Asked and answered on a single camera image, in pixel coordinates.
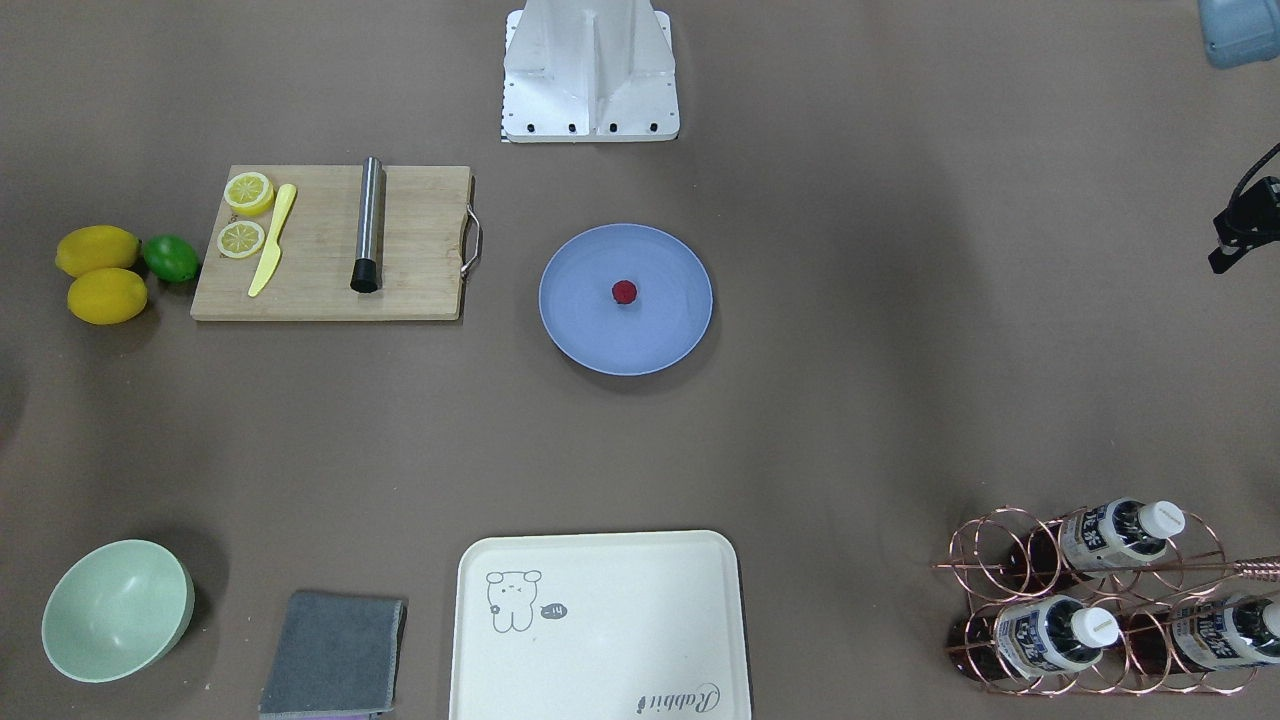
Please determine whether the lemon half slice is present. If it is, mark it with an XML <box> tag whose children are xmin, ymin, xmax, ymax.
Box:
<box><xmin>215</xmin><ymin>220</ymin><xmax>266</xmax><ymax>259</ymax></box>
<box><xmin>223</xmin><ymin>170</ymin><xmax>276</xmax><ymax>217</ymax></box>

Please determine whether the red strawberry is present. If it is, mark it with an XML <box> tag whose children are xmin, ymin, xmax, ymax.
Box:
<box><xmin>611</xmin><ymin>279</ymin><xmax>639</xmax><ymax>306</ymax></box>

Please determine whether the copper wire bottle rack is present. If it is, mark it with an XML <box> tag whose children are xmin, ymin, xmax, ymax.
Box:
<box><xmin>933</xmin><ymin>506</ymin><xmax>1277</xmax><ymax>697</ymax></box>

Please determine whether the green bowl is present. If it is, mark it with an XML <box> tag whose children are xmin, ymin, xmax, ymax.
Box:
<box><xmin>41</xmin><ymin>539</ymin><xmax>195</xmax><ymax>683</ymax></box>

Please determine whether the yellow plastic knife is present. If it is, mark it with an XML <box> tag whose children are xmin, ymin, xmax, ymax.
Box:
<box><xmin>247</xmin><ymin>183</ymin><xmax>298</xmax><ymax>299</ymax></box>

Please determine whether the green lime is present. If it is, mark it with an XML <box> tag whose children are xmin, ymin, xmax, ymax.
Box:
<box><xmin>141</xmin><ymin>234</ymin><xmax>200</xmax><ymax>283</ymax></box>

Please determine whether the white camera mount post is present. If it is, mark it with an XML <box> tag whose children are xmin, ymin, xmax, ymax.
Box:
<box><xmin>500</xmin><ymin>1</ymin><xmax>681</xmax><ymax>143</ymax></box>

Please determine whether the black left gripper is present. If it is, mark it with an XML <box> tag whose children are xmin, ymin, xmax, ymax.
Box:
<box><xmin>1208</xmin><ymin>176</ymin><xmax>1279</xmax><ymax>274</ymax></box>

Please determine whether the blue plate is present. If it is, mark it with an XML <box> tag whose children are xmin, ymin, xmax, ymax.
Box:
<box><xmin>538</xmin><ymin>223</ymin><xmax>716</xmax><ymax>375</ymax></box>

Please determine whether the grey folded cloth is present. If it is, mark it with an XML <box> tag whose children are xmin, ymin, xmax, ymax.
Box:
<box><xmin>259</xmin><ymin>591</ymin><xmax>406</xmax><ymax>719</ymax></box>

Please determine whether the steel cylinder black tip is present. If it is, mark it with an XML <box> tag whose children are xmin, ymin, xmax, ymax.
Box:
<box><xmin>349</xmin><ymin>156</ymin><xmax>387</xmax><ymax>293</ymax></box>

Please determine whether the yellow lemon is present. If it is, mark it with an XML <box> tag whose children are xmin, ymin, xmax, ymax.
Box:
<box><xmin>54</xmin><ymin>224</ymin><xmax>141</xmax><ymax>278</ymax></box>
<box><xmin>67</xmin><ymin>266</ymin><xmax>148</xmax><ymax>325</ymax></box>

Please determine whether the dark drink bottle white cap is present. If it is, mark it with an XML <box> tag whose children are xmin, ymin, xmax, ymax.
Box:
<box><xmin>1007</xmin><ymin>497</ymin><xmax>1187</xmax><ymax>589</ymax></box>

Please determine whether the dark drink bottle front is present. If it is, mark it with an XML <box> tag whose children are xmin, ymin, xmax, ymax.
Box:
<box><xmin>1123</xmin><ymin>594</ymin><xmax>1279</xmax><ymax>675</ymax></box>

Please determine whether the cream rectangular tray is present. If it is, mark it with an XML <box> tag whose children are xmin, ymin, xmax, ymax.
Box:
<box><xmin>449</xmin><ymin>530</ymin><xmax>753</xmax><ymax>719</ymax></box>

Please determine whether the dark drink bottle middle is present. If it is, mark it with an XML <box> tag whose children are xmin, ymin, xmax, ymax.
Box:
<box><xmin>946</xmin><ymin>594</ymin><xmax>1121</xmax><ymax>683</ymax></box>

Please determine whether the bamboo cutting board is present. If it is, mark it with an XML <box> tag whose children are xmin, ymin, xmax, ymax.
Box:
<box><xmin>191</xmin><ymin>164</ymin><xmax>479</xmax><ymax>322</ymax></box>

